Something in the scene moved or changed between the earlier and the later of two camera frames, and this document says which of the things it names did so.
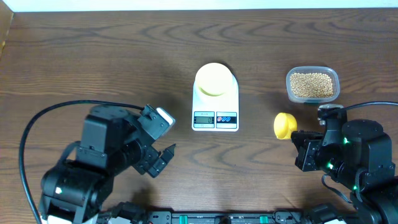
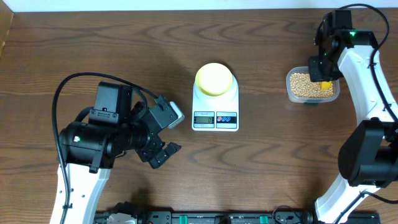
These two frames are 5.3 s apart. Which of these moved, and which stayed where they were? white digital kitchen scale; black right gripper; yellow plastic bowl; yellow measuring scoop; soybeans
Moved: black right gripper; yellow measuring scoop
Stayed: yellow plastic bowl; soybeans; white digital kitchen scale
